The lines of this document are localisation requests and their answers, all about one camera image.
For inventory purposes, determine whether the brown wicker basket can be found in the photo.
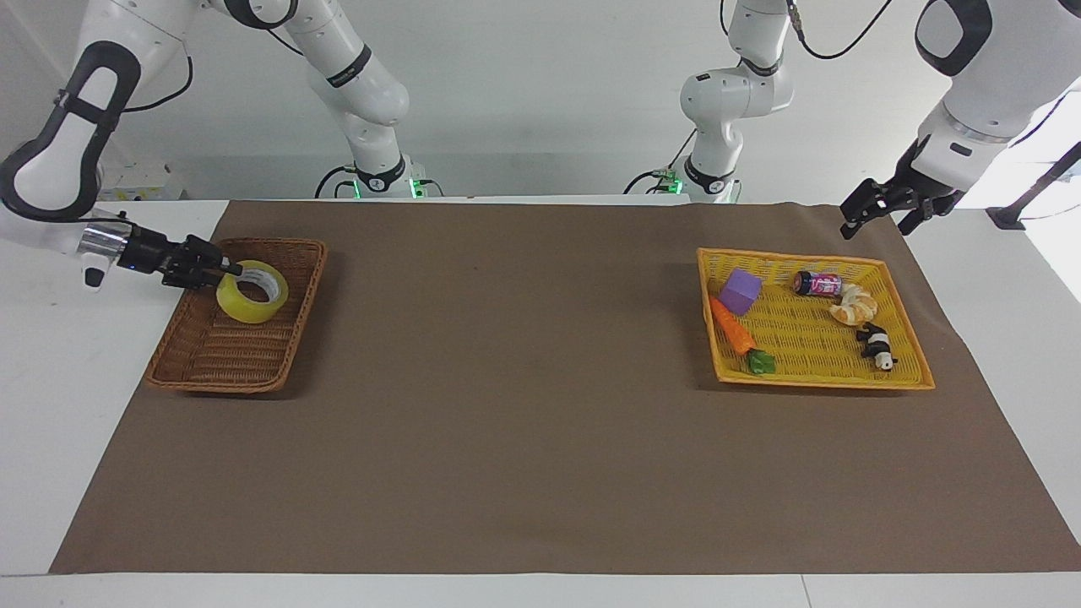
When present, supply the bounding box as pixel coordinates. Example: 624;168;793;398
144;237;329;395

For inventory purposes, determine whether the black white panda toy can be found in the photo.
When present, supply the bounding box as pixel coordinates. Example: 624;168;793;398
855;322;899;372

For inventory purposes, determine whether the yellow tape roll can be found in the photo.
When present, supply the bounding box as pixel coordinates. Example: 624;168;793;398
215;259;291;325

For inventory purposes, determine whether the black stand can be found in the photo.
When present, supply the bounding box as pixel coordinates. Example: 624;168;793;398
986;139;1081;231

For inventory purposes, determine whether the small pink drink can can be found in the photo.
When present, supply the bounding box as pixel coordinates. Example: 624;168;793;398
792;269;845;298

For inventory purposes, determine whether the purple cube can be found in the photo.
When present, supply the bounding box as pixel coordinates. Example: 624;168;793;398
719;268;763;318

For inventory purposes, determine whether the black cable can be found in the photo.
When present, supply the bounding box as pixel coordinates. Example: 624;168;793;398
314;164;359;200
785;0;894;62
623;127;698;196
125;52;196;114

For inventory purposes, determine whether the yellow plastic basket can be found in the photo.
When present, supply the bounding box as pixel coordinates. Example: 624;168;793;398
696;247;937;392

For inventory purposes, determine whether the toy croissant bread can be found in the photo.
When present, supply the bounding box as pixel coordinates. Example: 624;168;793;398
828;283;880;328

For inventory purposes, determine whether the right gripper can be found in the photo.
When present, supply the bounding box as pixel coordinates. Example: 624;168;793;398
125;224;247;290

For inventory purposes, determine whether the orange toy carrot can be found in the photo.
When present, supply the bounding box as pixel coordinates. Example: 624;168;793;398
709;296;778;377

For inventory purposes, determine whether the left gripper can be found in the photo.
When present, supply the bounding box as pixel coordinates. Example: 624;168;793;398
839;138;965;241

